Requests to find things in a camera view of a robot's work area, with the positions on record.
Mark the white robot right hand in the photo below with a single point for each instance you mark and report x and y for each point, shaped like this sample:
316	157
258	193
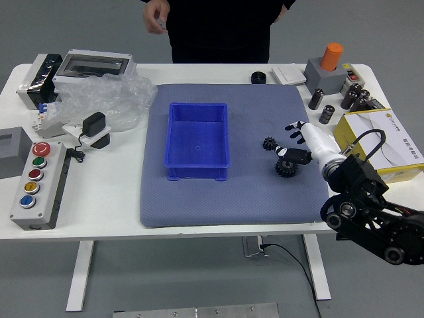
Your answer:
321	142

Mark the big black gear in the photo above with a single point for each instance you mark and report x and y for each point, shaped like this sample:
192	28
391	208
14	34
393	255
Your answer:
285	169

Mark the small black gear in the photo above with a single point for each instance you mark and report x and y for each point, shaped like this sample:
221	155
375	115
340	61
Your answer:
269	143

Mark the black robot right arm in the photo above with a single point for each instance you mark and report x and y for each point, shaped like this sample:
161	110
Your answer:
364	185

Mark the yellow and white cardboard box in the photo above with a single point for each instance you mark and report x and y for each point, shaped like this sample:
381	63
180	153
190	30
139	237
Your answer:
401	132

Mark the black round nut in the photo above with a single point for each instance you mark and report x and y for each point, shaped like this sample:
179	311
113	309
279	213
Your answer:
258	77

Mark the blue plastic box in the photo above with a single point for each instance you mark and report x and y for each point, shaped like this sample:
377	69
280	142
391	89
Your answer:
197	145

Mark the grey under-table power box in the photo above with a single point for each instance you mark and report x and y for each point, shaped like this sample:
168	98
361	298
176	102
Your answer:
252	246

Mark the grey distribution box clear cover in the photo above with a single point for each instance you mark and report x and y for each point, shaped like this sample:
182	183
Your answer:
92	64

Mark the grey push-button control box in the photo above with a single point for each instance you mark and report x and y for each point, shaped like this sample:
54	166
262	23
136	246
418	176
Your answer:
36	185

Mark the small grey box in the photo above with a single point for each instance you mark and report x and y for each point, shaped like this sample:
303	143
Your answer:
16	155

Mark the dark cylindrical capacitor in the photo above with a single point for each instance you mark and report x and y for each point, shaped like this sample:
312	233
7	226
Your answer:
316	98
351	95
358	104
327	114
364	93

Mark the grey block with hole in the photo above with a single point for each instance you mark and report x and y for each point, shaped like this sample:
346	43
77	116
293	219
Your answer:
323	81

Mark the small black electronic component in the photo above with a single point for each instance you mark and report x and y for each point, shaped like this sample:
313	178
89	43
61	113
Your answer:
376	104

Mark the orange cylinder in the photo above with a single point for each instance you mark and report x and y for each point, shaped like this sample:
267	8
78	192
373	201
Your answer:
332	56

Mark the black table control panel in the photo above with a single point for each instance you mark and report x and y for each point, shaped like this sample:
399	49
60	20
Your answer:
340	237

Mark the white table leg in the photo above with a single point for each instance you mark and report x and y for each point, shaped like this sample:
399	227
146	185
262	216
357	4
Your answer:
318	271
79	275

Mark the person's left hand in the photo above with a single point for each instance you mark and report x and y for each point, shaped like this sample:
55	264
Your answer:
281	13

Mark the person's hand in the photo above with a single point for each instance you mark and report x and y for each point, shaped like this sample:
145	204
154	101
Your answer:
155	16
281	13

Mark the blue-grey mat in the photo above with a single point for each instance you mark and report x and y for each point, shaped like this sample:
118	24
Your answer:
198	205

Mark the person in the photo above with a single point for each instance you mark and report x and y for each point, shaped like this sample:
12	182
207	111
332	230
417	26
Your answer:
218	33

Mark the person's right hand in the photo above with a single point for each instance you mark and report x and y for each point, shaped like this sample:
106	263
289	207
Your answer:
155	16

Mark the silver metal plate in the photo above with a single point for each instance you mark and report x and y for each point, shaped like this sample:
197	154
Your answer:
198	312

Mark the clear plastic bag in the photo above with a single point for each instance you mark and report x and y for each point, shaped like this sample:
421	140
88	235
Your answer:
109	96

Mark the black power adapter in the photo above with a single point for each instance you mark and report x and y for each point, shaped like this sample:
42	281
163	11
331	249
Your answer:
93	122

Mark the white circuit breaker blue levers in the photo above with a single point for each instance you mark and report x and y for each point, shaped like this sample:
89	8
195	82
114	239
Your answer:
43	126

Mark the white two-button switch box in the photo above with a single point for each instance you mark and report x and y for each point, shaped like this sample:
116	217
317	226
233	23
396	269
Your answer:
352	74

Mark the white wall switch plate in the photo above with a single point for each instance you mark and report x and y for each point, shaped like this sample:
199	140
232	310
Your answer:
288	74

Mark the black and white enclosure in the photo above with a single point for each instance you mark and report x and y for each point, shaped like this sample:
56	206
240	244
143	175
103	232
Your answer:
36	86

